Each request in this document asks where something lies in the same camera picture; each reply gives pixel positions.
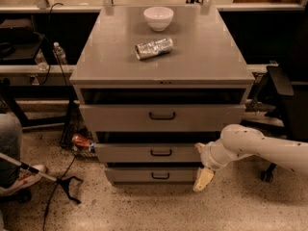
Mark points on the grey drawer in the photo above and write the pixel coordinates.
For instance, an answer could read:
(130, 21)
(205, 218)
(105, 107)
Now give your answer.
(147, 153)
(160, 118)
(151, 175)

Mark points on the grey top drawer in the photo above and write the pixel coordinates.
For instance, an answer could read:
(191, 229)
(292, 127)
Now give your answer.
(160, 118)

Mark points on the white sneaker shoe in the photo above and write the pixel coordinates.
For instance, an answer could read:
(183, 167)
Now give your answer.
(24, 181)

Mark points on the clear plastic water bottle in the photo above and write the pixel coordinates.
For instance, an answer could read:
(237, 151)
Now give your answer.
(60, 54)

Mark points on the grey metal drawer cabinet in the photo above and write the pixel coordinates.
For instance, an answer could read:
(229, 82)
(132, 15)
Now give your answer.
(205, 67)

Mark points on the grabber reach tool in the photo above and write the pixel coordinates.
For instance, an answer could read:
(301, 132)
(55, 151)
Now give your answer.
(64, 183)

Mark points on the crushed silver can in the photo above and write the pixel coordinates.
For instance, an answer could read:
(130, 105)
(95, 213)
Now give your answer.
(153, 48)

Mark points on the person leg in jeans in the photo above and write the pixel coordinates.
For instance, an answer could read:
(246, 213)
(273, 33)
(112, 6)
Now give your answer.
(10, 143)

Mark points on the grey bottom drawer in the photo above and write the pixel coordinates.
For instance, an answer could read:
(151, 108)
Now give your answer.
(151, 175)

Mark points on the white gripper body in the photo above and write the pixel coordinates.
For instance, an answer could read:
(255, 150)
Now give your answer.
(207, 157)

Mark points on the black office chair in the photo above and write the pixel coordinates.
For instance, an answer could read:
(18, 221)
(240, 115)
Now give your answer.
(290, 85)

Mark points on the orange bottle on floor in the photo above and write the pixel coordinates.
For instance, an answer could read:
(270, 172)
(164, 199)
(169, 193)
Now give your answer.
(83, 142)

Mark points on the white ceramic bowl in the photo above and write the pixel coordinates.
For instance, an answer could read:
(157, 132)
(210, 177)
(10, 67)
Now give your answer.
(158, 18)

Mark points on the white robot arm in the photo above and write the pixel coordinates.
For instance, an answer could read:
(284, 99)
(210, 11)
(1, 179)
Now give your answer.
(237, 142)

